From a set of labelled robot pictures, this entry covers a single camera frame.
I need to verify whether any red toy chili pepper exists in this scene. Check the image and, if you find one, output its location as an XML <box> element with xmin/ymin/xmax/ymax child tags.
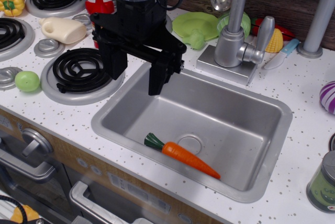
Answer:
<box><xmin>250</xmin><ymin>18</ymin><xmax>296</xmax><ymax>41</ymax></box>

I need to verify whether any yellow toy corn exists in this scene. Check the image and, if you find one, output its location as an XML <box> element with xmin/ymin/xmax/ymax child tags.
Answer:
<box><xmin>265</xmin><ymin>28</ymin><xmax>284</xmax><ymax>53</ymax></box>

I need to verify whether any front black stove burner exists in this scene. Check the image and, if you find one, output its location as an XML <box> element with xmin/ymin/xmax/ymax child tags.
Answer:
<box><xmin>41</xmin><ymin>48</ymin><xmax>125</xmax><ymax>106</ymax></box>

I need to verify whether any silver faucet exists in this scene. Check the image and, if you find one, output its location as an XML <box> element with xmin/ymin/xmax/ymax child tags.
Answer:
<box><xmin>196</xmin><ymin>0</ymin><xmax>275</xmax><ymax>85</ymax></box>

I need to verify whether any blue handled toy knife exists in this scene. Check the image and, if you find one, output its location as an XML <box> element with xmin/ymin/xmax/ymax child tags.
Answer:
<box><xmin>264</xmin><ymin>39</ymin><xmax>300</xmax><ymax>70</ymax></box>

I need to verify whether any green toy broccoli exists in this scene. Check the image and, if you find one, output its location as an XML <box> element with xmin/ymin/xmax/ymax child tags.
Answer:
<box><xmin>187</xmin><ymin>29</ymin><xmax>205</xmax><ymax>50</ymax></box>

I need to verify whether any red white toy bowl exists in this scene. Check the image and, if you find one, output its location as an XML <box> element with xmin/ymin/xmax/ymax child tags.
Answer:
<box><xmin>85</xmin><ymin>0</ymin><xmax>115</xmax><ymax>15</ymax></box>

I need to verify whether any silver oven dial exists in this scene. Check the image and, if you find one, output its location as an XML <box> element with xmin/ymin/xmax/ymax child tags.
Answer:
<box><xmin>21</xmin><ymin>128</ymin><xmax>53</xmax><ymax>158</ymax></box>

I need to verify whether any silver stove knob middle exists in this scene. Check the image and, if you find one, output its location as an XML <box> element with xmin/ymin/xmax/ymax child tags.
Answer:
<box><xmin>34</xmin><ymin>39</ymin><xmax>65</xmax><ymax>58</ymax></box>

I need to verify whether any silver oven handle right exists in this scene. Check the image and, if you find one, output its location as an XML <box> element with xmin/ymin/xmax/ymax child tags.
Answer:
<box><xmin>70</xmin><ymin>181</ymin><xmax>136</xmax><ymax>223</ymax></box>

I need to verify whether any yellow toy bell pepper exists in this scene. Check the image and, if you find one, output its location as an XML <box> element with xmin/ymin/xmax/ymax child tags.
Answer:
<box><xmin>1</xmin><ymin>0</ymin><xmax>25</xmax><ymax>17</ymax></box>

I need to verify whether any green toy cabbage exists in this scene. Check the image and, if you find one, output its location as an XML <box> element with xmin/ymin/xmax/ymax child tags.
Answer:
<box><xmin>216</xmin><ymin>12</ymin><xmax>251</xmax><ymax>38</ymax></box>

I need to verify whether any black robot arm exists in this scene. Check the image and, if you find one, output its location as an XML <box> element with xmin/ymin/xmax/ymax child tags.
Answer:
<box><xmin>91</xmin><ymin>0</ymin><xmax>187</xmax><ymax>96</ymax></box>

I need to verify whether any silver vertical pole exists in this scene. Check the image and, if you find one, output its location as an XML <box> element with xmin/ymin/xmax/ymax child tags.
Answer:
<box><xmin>297</xmin><ymin>0</ymin><xmax>334</xmax><ymax>59</ymax></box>

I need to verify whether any silver stove knob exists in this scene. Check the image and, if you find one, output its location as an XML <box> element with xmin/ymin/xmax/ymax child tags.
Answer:
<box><xmin>34</xmin><ymin>39</ymin><xmax>65</xmax><ymax>58</ymax></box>
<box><xmin>0</xmin><ymin>67</ymin><xmax>22</xmax><ymax>91</ymax></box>
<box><xmin>72</xmin><ymin>14</ymin><xmax>92</xmax><ymax>31</ymax></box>

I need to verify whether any left edge black burner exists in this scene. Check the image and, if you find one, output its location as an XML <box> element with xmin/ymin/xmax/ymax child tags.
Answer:
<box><xmin>1</xmin><ymin>18</ymin><xmax>35</xmax><ymax>62</ymax></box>

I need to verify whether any red ketchup bottle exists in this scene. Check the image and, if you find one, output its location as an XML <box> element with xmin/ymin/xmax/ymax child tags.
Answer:
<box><xmin>90</xmin><ymin>0</ymin><xmax>116</xmax><ymax>49</ymax></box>

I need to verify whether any purple striped toy onion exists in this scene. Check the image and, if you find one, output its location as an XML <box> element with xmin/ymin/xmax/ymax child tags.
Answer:
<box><xmin>319</xmin><ymin>81</ymin><xmax>334</xmax><ymax>114</ymax></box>

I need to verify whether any yellow object bottom left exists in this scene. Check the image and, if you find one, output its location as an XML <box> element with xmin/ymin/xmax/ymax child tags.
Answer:
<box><xmin>9</xmin><ymin>204</ymin><xmax>40</xmax><ymax>223</ymax></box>

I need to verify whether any silver stove knob left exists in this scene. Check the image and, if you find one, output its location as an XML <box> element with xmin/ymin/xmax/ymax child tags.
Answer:
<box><xmin>0</xmin><ymin>67</ymin><xmax>22</xmax><ymax>91</ymax></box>

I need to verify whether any green toy plate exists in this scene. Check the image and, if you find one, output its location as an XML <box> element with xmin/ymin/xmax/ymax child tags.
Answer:
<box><xmin>172</xmin><ymin>12</ymin><xmax>218</xmax><ymax>41</ymax></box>

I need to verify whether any silver metal sink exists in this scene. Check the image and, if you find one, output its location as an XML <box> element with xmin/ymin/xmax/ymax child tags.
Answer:
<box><xmin>91</xmin><ymin>63</ymin><xmax>293</xmax><ymax>203</ymax></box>

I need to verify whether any silver stove knob back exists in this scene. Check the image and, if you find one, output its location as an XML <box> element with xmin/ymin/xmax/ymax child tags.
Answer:
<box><xmin>72</xmin><ymin>14</ymin><xmax>92</xmax><ymax>31</ymax></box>

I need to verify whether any silver oven handle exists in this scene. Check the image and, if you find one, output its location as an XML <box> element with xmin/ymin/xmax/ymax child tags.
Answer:
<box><xmin>70</xmin><ymin>181</ymin><xmax>136</xmax><ymax>223</ymax></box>
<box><xmin>1</xmin><ymin>149</ymin><xmax>57</xmax><ymax>184</ymax></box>

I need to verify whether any green labelled toy can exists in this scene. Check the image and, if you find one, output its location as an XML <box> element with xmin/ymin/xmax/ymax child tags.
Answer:
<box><xmin>306</xmin><ymin>151</ymin><xmax>334</xmax><ymax>214</ymax></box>

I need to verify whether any silver oven handle left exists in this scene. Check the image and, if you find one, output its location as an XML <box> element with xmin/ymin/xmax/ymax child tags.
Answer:
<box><xmin>1</xmin><ymin>149</ymin><xmax>57</xmax><ymax>184</ymax></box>

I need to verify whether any orange toy carrot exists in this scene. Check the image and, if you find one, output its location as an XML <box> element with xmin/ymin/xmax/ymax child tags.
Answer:
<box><xmin>144</xmin><ymin>133</ymin><xmax>221</xmax><ymax>180</ymax></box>

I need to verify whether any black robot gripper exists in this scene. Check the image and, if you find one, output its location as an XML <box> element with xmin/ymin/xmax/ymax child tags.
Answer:
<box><xmin>91</xmin><ymin>0</ymin><xmax>186</xmax><ymax>96</ymax></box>

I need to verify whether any cream toy bottle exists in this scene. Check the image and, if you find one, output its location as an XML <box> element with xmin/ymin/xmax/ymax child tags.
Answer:
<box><xmin>39</xmin><ymin>17</ymin><xmax>86</xmax><ymax>44</ymax></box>

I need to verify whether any back left black burner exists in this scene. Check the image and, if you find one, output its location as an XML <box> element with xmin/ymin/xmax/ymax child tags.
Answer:
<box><xmin>26</xmin><ymin>0</ymin><xmax>86</xmax><ymax>18</ymax></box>

